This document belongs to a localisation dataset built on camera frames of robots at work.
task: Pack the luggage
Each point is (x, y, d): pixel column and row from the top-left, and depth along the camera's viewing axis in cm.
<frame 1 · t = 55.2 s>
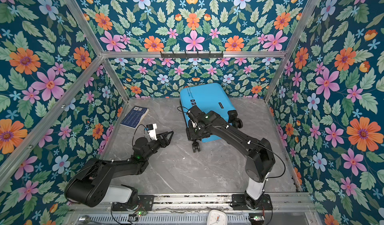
left hand: (171, 129, 83), fingers open
right hand: (192, 135, 81), fingers open
blue hard-shell suitcase: (209, 97, 95), point 21 cm above the table
dark blue paperback book: (134, 117, 110), on the table

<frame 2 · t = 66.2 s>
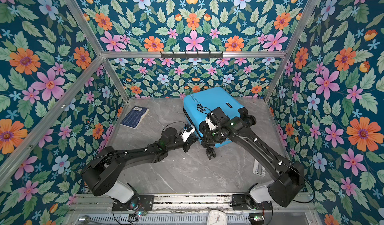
left hand: (200, 137, 80), fingers closed
right hand: (204, 137, 75), fingers open
blue hard-shell suitcase: (199, 102, 90), point 23 cm above the table
the other named things where they were.

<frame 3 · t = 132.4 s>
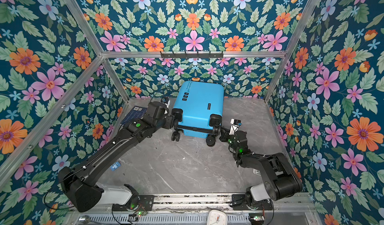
left hand: (171, 113, 75), fingers open
right hand: (220, 127, 88), fingers closed
blue hard-shell suitcase: (198, 110, 88), point 21 cm above the table
the other named things where they were.

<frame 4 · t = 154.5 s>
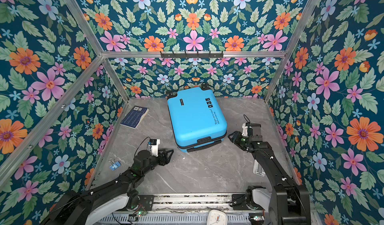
left hand: (171, 148, 83), fingers open
right hand: (230, 136, 85), fingers open
blue hard-shell suitcase: (196, 118, 84), point 21 cm above the table
the other named things where they were.

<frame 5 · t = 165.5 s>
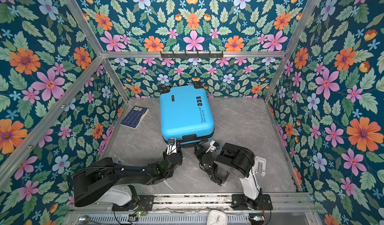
left hand: (180, 143, 85), fingers open
right hand: (192, 144, 88), fingers closed
blue hard-shell suitcase: (186, 115, 85), point 21 cm above the table
the other named things where they were.

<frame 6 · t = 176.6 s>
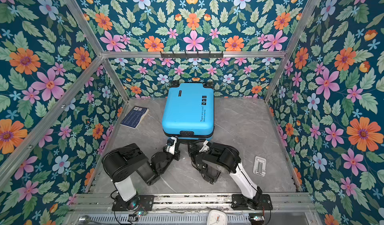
left hand: (180, 139, 86), fingers closed
right hand: (186, 142, 89), fingers closed
